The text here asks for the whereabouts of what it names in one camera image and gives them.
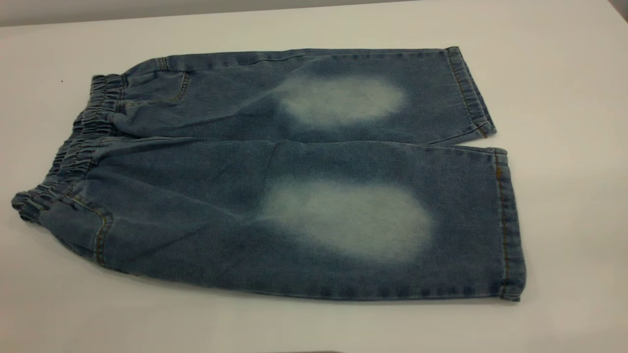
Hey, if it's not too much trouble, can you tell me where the blue denim kids pants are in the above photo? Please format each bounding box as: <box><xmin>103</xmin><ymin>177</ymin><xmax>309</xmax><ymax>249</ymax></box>
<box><xmin>11</xmin><ymin>46</ymin><xmax>527</xmax><ymax>302</ymax></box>

